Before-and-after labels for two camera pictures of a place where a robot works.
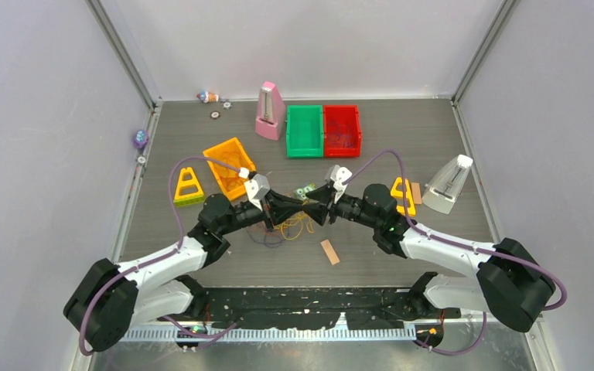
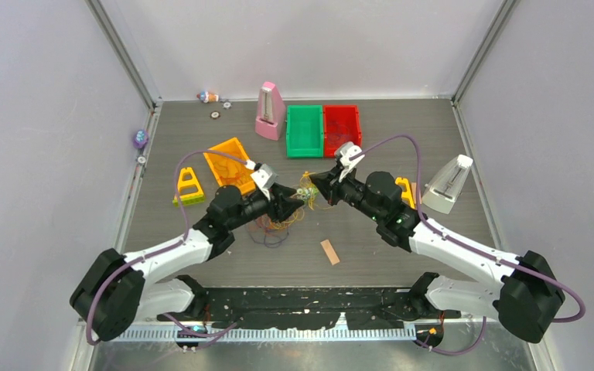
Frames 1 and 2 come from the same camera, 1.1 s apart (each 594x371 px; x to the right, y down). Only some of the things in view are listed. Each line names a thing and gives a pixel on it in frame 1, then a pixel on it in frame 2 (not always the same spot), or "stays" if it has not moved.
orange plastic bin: x=231 y=152 stays
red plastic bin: x=342 y=131 stays
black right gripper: x=318 y=212 to x=329 y=182
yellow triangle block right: x=411 y=210 stays
